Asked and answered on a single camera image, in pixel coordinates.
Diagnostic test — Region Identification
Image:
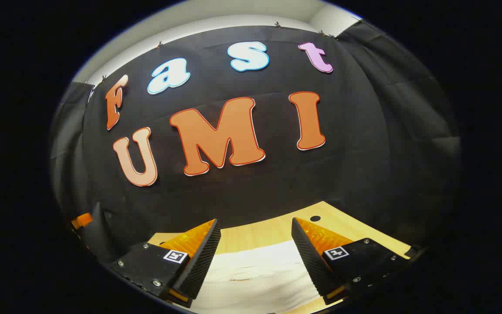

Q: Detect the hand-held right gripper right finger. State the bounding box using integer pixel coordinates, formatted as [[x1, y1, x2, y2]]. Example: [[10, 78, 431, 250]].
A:
[[292, 217, 408, 306]]

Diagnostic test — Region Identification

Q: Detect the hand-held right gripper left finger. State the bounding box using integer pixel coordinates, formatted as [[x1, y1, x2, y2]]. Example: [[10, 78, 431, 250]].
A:
[[111, 219, 221, 308]]

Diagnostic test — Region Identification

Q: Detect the black backdrop cloth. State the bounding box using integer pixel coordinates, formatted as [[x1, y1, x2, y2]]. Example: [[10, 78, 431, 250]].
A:
[[50, 20, 463, 266]]

